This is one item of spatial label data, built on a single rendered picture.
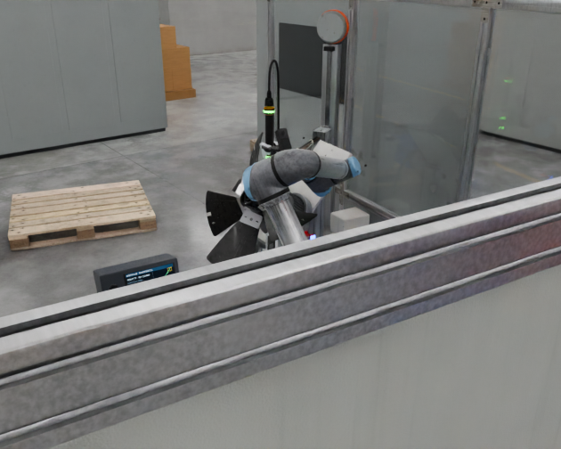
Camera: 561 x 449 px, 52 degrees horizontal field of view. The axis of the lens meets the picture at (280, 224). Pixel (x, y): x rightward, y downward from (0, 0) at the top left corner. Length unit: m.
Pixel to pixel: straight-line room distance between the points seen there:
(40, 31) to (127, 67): 1.16
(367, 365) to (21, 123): 7.46
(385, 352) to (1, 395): 0.26
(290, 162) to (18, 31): 6.07
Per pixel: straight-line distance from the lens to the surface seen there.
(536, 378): 0.61
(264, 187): 1.88
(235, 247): 2.55
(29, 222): 5.37
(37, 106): 7.80
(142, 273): 1.93
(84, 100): 7.95
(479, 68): 2.46
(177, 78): 10.70
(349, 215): 3.01
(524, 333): 0.56
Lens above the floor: 2.14
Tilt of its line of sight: 24 degrees down
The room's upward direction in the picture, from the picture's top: straight up
